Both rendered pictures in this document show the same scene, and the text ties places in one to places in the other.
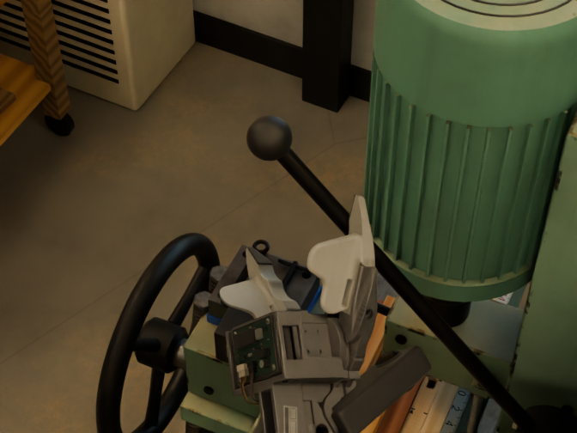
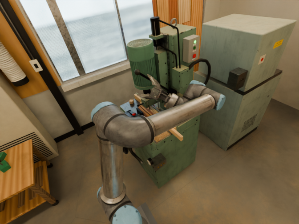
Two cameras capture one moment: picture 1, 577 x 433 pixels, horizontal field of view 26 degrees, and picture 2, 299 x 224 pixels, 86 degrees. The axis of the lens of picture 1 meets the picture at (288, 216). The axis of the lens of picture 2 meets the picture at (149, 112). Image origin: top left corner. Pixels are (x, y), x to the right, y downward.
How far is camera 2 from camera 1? 75 cm
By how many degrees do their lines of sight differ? 38
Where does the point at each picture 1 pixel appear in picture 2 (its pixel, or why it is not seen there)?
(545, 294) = (161, 78)
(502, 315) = not seen: hidden behind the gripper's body
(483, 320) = not seen: hidden behind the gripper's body
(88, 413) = (97, 184)
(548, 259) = (160, 73)
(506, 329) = not seen: hidden behind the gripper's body
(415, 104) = (144, 60)
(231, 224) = (86, 152)
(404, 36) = (140, 52)
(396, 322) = (146, 101)
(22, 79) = (40, 163)
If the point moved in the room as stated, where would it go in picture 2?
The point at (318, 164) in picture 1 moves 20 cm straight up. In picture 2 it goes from (88, 138) to (83, 130)
